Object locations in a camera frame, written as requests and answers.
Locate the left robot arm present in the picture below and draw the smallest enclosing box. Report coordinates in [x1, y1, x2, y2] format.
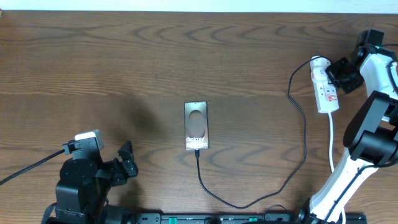
[41, 137, 139, 224]

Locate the white power strip cord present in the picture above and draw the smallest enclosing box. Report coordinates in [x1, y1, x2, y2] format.
[327, 112, 347, 224]

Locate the black left camera cable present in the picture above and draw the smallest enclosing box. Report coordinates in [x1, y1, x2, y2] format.
[0, 148, 66, 186]

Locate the black USB-C charger cable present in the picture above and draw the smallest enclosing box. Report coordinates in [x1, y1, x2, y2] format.
[194, 55, 333, 210]

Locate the gold Samsung Galaxy smartphone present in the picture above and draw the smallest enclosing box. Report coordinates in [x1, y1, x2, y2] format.
[184, 101, 210, 150]

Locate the white power strip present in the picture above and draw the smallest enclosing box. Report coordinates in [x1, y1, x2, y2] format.
[310, 56, 339, 114]

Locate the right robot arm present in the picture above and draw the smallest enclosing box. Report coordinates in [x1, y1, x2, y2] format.
[295, 29, 397, 223]

